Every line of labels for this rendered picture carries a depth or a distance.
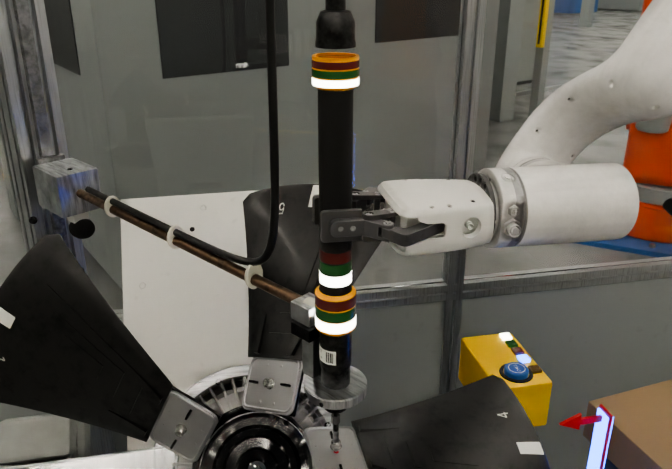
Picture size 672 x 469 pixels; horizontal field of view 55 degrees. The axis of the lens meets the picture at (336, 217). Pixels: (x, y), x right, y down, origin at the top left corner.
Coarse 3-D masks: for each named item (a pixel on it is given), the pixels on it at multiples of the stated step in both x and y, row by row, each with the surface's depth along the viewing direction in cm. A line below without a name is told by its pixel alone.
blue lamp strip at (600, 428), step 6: (606, 420) 81; (594, 426) 84; (600, 426) 83; (606, 426) 82; (594, 432) 84; (600, 432) 83; (594, 438) 84; (600, 438) 83; (594, 444) 84; (600, 444) 83; (594, 450) 85; (600, 450) 83; (594, 456) 85; (600, 456) 83; (588, 462) 86; (594, 462) 85; (588, 468) 86; (594, 468) 85
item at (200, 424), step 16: (176, 400) 73; (192, 400) 72; (160, 416) 75; (176, 416) 74; (192, 416) 73; (208, 416) 72; (160, 432) 76; (192, 432) 74; (208, 432) 73; (176, 448) 76; (192, 448) 75
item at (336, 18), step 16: (336, 0) 56; (320, 16) 57; (336, 16) 56; (352, 16) 57; (320, 32) 57; (336, 32) 57; (352, 32) 57; (336, 48) 57; (320, 336) 69; (336, 336) 68; (320, 352) 70; (336, 352) 69; (336, 368) 69; (336, 384) 70
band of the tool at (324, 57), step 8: (312, 56) 58; (320, 56) 61; (328, 56) 61; (336, 56) 61; (344, 56) 61; (328, 80) 58; (336, 80) 58; (344, 80) 58; (320, 88) 59; (328, 88) 58; (336, 88) 58; (344, 88) 58; (352, 88) 59
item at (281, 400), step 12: (252, 360) 81; (264, 360) 80; (276, 360) 78; (288, 360) 77; (300, 360) 76; (252, 372) 80; (264, 372) 79; (276, 372) 78; (288, 372) 76; (300, 372) 75; (252, 384) 79; (276, 384) 77; (252, 396) 79; (264, 396) 77; (276, 396) 76; (288, 396) 75; (252, 408) 78; (264, 408) 76; (276, 408) 75; (288, 408) 74
